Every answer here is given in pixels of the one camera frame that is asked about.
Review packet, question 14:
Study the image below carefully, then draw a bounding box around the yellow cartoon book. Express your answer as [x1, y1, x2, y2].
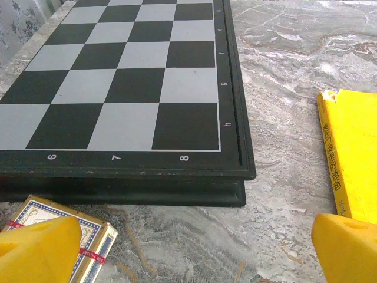
[316, 90, 377, 225]

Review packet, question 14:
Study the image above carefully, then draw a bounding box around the black folding chessboard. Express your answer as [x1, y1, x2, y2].
[0, 0, 257, 207]

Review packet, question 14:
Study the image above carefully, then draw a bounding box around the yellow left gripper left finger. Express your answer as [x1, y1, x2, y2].
[0, 216, 82, 283]

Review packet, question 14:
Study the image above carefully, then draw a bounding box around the blue white playing card box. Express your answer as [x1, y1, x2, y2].
[0, 194, 118, 283]

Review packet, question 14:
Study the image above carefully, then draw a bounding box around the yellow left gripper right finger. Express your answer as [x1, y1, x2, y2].
[312, 214, 377, 283]

